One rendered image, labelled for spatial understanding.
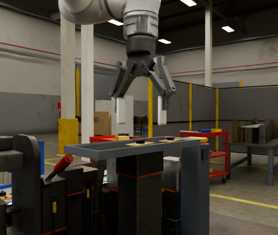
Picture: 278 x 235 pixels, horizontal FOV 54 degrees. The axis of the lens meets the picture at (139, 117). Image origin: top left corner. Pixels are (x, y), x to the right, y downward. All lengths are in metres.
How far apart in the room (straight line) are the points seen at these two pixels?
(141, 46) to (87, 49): 4.43
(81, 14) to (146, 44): 0.19
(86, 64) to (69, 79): 3.22
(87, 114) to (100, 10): 4.25
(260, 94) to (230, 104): 0.85
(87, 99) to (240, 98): 4.61
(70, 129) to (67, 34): 2.74
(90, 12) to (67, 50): 7.56
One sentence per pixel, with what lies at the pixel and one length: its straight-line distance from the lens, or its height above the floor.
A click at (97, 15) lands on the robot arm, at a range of 0.77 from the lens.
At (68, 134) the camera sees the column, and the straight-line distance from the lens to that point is 8.07.
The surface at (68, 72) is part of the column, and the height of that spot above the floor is 2.45.
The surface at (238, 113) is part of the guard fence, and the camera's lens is 8.08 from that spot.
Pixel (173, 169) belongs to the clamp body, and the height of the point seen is 1.03.
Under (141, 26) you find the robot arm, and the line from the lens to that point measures 0.69.
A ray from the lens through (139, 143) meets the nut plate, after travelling 0.69.
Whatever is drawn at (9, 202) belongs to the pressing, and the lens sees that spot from 0.83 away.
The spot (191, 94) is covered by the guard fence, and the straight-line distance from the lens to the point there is 6.77.
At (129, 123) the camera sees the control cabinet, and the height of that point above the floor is 0.84.
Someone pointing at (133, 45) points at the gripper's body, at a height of 1.41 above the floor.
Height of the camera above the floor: 1.24
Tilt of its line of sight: 1 degrees down
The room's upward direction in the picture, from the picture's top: straight up
